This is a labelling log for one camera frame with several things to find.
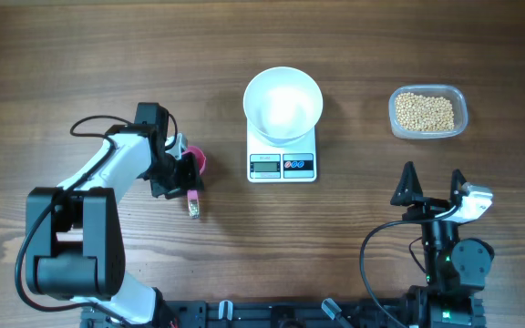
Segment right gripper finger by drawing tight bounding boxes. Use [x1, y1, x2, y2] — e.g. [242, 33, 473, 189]
[449, 169, 467, 205]
[390, 161, 424, 206]

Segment pink measuring scoop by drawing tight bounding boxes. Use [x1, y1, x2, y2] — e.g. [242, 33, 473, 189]
[185, 146, 207, 219]

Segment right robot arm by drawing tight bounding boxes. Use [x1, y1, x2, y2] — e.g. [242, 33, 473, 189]
[390, 161, 495, 327]

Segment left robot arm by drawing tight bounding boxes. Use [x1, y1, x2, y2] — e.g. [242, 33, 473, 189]
[15, 103, 205, 328]

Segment white digital kitchen scale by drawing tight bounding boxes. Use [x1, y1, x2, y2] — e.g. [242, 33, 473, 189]
[246, 123, 318, 183]

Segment white bowl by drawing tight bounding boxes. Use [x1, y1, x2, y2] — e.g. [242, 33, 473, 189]
[242, 67, 324, 145]

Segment yellow soybeans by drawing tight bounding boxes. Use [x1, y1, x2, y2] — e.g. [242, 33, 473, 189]
[395, 92, 455, 132]

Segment clear plastic container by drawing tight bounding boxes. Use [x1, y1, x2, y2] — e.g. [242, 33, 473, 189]
[388, 85, 468, 139]

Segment right black cable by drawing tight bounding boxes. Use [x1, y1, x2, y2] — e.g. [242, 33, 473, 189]
[358, 204, 462, 328]

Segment black cable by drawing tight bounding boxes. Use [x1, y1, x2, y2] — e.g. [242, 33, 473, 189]
[358, 204, 462, 328]
[14, 114, 180, 320]

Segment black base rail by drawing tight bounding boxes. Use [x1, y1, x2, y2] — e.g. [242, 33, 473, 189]
[79, 298, 487, 328]

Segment left black cable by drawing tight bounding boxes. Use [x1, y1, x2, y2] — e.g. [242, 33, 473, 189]
[14, 114, 180, 320]

